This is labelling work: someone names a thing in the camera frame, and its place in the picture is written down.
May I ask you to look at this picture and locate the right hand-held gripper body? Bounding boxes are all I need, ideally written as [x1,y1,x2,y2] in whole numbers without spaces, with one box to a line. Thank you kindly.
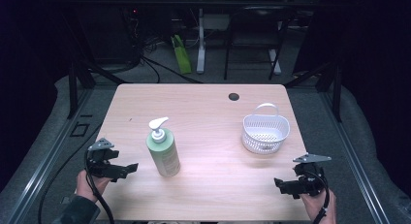
[290,152,332,199]

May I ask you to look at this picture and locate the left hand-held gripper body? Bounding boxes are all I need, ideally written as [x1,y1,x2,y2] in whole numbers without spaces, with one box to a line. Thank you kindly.
[84,137,128,182]

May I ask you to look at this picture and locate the person's right hand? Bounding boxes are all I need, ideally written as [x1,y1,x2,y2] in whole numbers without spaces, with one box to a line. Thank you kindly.
[300,188,337,224]

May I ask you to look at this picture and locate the person's left hand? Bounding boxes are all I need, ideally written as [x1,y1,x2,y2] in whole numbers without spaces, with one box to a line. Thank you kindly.
[76,169,112,204]

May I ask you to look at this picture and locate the green pump bottle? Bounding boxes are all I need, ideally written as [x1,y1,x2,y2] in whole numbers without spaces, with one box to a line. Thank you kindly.
[145,116,181,178]

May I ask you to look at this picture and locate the white plastic basket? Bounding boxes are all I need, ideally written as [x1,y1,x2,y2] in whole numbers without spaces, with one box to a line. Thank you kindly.
[241,102,291,155]

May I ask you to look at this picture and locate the black metal stand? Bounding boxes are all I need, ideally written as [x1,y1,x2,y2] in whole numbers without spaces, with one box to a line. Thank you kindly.
[283,55,344,123]
[64,14,130,120]

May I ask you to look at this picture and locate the green paper bag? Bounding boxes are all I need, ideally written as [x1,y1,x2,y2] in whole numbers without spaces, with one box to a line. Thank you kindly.
[170,34,193,76]

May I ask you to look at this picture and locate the black chair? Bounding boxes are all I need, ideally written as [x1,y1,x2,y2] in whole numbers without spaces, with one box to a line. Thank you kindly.
[223,4,293,81]

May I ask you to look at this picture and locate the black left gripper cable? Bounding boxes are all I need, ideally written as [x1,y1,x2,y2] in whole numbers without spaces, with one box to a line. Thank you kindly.
[83,148,116,224]

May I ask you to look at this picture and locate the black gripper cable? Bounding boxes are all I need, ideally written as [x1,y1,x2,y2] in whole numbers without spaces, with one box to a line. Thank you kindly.
[83,148,116,224]
[305,169,332,224]

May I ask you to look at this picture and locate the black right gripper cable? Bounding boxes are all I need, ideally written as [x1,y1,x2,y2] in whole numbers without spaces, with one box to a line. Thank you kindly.
[305,169,332,224]

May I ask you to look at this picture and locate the aluminium floor rail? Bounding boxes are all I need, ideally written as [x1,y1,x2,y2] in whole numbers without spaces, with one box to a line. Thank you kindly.
[319,91,392,224]
[6,87,95,224]

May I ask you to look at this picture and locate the black floor cable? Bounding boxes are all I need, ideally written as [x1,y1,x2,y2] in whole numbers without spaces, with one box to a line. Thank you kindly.
[37,122,103,224]

